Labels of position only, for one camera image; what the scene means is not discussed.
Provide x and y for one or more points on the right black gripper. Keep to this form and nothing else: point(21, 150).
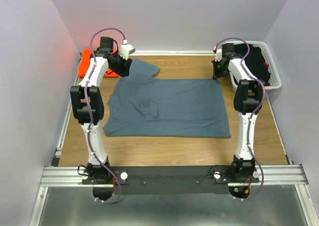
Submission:
point(215, 74)

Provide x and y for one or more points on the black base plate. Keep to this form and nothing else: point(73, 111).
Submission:
point(164, 180)

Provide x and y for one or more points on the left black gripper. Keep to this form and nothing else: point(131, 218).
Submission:
point(123, 71)

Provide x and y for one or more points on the folded orange t-shirt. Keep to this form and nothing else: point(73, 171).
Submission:
point(85, 62)

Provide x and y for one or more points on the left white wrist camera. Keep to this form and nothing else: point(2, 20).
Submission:
point(125, 51)

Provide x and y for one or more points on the blue-grey t-shirt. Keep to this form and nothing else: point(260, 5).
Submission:
point(143, 105)

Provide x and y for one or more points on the red garment in basket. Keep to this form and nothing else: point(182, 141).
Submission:
point(265, 74)

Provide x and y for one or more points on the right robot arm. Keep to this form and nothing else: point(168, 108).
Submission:
point(248, 100)

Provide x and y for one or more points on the black t-shirt in basket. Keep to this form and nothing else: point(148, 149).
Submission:
point(254, 61)

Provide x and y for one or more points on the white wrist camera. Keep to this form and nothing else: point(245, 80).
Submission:
point(218, 53)
point(125, 51)

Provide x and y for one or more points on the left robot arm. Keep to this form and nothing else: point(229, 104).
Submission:
point(88, 106)

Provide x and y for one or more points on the aluminium rail frame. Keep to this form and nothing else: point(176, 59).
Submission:
point(280, 198)

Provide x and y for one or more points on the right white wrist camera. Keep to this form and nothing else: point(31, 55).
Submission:
point(218, 53)

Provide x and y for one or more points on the white laundry basket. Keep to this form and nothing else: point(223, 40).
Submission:
point(274, 81)

